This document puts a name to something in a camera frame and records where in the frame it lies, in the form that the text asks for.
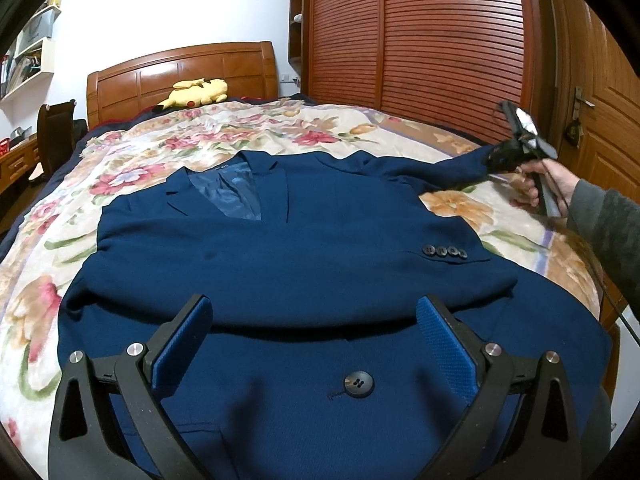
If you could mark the wooden bed headboard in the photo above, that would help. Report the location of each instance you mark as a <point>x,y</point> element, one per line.
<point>130,80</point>

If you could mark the wooden door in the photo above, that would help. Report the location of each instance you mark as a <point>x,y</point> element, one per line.
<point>610,125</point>

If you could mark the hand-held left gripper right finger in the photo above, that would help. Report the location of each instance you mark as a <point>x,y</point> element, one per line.
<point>445,350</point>

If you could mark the wooden louvered wardrobe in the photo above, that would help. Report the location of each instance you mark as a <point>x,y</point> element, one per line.
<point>425,50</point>

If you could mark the person's right forearm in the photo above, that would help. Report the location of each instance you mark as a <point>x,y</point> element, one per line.
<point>610,230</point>

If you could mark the black chair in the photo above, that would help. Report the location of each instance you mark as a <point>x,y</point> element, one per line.
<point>52,130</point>

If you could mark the floral blanket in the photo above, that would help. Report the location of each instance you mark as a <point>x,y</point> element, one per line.
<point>150,130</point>

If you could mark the wooden desk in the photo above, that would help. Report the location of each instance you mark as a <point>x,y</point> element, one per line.
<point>15,160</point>

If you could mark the yellow plush toy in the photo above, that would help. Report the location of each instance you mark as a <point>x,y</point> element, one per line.
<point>200,91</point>

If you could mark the person's right hand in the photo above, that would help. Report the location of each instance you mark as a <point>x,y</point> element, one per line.
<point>560,180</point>

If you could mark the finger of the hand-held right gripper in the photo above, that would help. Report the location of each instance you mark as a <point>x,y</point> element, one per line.
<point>502,157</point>

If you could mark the blue suit jacket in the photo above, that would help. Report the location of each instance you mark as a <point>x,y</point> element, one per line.
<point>300,240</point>

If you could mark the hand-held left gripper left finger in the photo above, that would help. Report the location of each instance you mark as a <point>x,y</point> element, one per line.
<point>182,345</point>

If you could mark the white wall shelf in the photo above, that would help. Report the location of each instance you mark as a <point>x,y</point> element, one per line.
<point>40,77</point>

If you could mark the wall socket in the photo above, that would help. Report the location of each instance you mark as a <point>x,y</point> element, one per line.
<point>289,78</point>

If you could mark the red basket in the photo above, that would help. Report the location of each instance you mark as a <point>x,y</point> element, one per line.
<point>4,147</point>

